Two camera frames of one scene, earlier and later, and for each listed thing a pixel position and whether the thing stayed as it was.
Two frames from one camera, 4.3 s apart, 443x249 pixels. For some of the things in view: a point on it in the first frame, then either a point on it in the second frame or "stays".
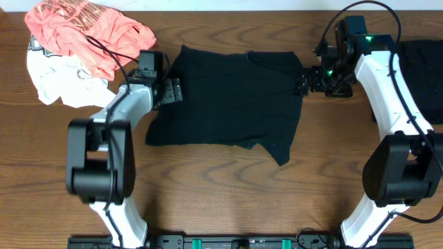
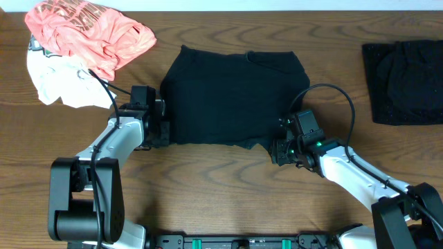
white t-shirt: (57, 77) stays
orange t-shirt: (98, 35) stays
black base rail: (237, 241) stays
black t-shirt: (244, 99) stays
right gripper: (316, 86) -> (277, 152)
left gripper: (172, 93) -> (164, 140)
